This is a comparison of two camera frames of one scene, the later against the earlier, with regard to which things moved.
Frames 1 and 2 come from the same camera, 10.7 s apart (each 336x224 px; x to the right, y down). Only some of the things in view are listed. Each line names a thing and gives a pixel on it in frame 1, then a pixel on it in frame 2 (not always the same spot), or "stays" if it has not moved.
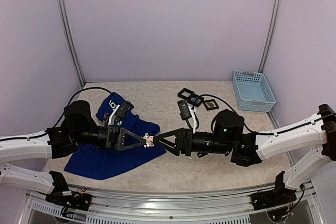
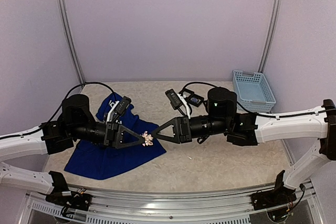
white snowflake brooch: x=149 y=139 stays
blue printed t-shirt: x=102 y=162 stays
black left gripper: x=115 y=138 stays
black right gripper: x=181 y=144 -> x=185 y=138
